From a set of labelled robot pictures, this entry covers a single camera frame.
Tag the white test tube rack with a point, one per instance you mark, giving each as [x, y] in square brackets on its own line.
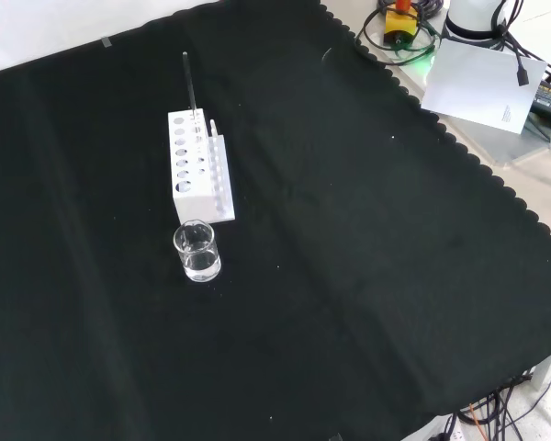
[194, 200]

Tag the black bench cloth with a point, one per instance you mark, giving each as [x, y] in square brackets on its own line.
[303, 239]

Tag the small clear glass beaker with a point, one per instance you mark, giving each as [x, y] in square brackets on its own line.
[201, 262]

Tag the yellow stop button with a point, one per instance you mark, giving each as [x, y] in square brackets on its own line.
[399, 25]

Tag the clear tape piece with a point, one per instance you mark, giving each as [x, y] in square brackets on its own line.
[107, 42]

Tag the white power strip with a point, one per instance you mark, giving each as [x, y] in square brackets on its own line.
[450, 429]

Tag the grey metal base plate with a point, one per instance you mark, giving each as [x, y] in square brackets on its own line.
[500, 144]

